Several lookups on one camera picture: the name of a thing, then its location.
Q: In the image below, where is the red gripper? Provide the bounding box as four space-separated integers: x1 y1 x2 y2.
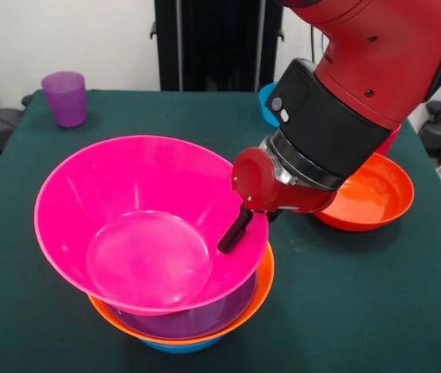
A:
216 147 336 256

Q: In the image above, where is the orange bowl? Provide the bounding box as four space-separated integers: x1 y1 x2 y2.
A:
87 241 276 347

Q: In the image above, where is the purple bowl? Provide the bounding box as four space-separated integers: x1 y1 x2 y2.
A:
105 270 259 340

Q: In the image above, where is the pink bowl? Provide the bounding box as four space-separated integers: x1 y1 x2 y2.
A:
33 134 271 316

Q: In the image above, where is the large blue bowl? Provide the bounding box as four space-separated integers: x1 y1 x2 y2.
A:
138 334 225 354

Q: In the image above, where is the small blue bowl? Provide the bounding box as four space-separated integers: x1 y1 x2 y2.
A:
258 82 282 128

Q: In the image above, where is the red-orange bowl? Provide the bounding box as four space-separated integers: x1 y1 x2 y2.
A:
313 152 416 232

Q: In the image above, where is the crimson cup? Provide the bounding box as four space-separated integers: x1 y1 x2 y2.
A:
375 124 403 156

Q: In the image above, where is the dark green tablecloth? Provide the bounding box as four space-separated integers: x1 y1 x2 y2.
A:
0 89 441 373

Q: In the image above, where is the purple cup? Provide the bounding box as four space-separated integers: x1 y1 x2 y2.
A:
40 71 88 128

